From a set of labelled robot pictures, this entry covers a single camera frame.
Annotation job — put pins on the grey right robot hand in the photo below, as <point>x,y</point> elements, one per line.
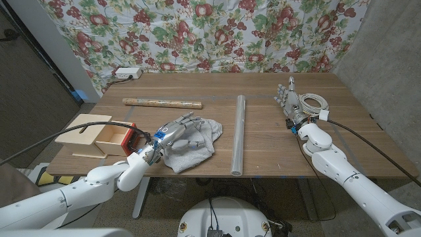
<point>292,102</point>

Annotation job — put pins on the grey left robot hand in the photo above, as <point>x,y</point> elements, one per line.
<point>172,131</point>

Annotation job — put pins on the grey shirt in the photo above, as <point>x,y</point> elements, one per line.
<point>210,128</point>

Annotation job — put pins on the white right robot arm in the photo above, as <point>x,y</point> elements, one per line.
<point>352,181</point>

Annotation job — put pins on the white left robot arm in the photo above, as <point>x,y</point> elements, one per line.
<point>82,191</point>

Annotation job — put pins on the clear plastic wrap roll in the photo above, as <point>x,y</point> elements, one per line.
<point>238,135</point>

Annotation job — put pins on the brown patterned paper roll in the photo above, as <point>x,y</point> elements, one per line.
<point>161,103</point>

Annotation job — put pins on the grey table leg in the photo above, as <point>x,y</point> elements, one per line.
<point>308,200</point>
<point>141,197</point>

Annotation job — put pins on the white power strip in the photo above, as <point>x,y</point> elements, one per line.
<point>127,72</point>

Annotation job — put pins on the wooden box with slot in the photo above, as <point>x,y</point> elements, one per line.
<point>80,131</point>

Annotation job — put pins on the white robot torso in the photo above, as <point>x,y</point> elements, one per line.
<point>227,217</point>

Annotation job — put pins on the floral fruit print backdrop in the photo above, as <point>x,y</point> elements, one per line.
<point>197,33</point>

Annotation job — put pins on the yellow black floor object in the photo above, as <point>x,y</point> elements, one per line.
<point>52,179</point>

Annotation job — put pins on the person in brown clothing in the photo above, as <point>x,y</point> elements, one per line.
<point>13,187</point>

